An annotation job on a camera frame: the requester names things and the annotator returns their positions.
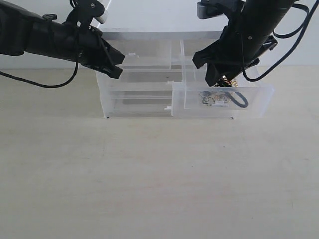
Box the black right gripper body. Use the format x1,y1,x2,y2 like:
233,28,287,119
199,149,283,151
219,25,278,64

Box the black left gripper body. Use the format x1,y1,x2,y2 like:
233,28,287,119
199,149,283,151
49,22,110,67

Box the gold keychain with black strap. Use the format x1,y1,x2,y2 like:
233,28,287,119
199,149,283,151
199,76,249,109

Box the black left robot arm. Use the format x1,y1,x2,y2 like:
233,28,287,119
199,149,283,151
0,0,125,79

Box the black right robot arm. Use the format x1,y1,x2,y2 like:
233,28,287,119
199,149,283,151
192,0,294,87

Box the clear plastic container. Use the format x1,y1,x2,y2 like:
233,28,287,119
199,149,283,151
96,71,182,92
100,90,172,118

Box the white plastic drawer cabinet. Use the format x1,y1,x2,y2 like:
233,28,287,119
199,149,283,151
95,0,260,120

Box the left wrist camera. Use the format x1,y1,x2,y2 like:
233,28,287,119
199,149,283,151
66,0,108,29

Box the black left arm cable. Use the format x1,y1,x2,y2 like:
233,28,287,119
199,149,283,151
0,12,83,89

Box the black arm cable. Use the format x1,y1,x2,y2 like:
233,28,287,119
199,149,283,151
0,12,83,89
243,0,319,82

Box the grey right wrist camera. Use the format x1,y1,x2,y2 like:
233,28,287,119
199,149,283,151
195,0,247,19

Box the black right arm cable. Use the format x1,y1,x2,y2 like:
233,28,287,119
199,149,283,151
243,0,319,82

